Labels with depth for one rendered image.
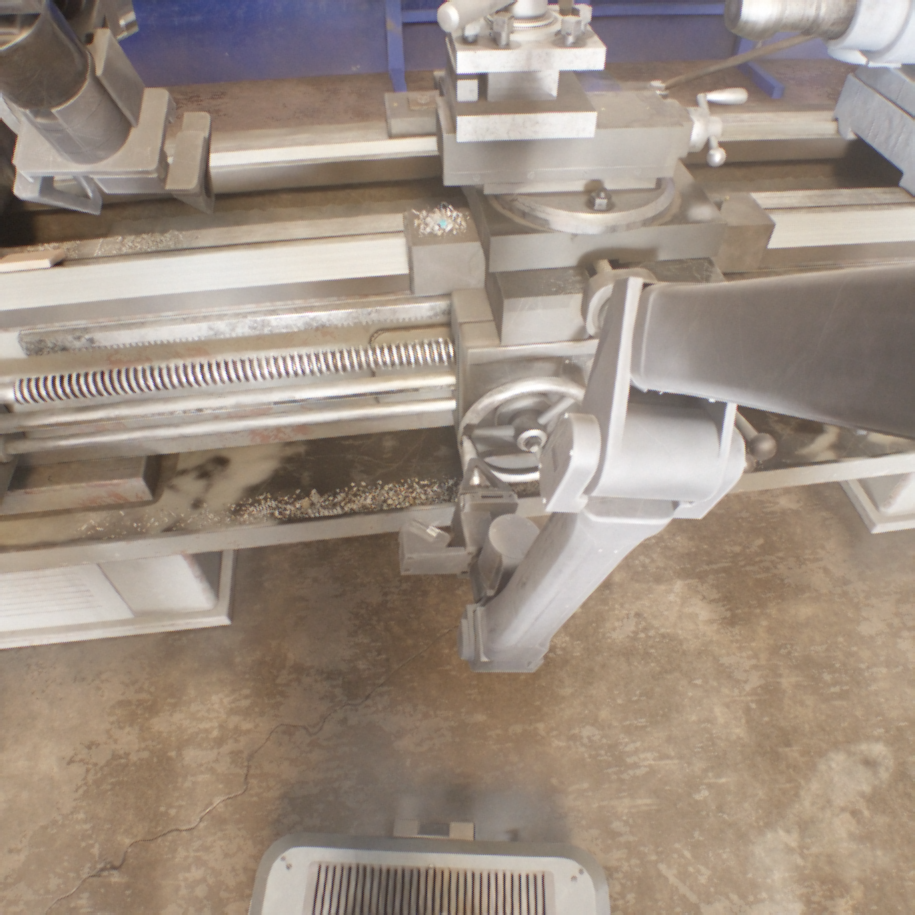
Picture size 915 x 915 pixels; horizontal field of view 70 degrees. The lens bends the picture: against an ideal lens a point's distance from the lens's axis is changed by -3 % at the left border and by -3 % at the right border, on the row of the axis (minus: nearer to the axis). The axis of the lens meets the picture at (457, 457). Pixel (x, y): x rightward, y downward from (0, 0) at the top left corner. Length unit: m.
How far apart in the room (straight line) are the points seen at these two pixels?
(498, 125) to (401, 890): 1.03
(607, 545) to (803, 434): 1.08
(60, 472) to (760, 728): 1.44
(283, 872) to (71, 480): 0.74
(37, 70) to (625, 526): 0.44
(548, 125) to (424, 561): 0.53
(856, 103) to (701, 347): 1.28
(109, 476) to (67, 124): 0.90
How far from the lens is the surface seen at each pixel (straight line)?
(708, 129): 1.03
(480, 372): 0.95
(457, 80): 0.89
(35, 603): 1.67
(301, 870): 1.16
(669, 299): 0.36
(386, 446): 1.33
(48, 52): 0.49
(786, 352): 0.28
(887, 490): 1.95
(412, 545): 0.78
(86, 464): 1.38
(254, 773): 1.49
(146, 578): 1.54
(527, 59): 0.85
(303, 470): 1.32
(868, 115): 1.55
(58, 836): 1.60
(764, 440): 1.06
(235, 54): 4.33
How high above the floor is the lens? 1.39
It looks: 49 degrees down
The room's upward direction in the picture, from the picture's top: straight up
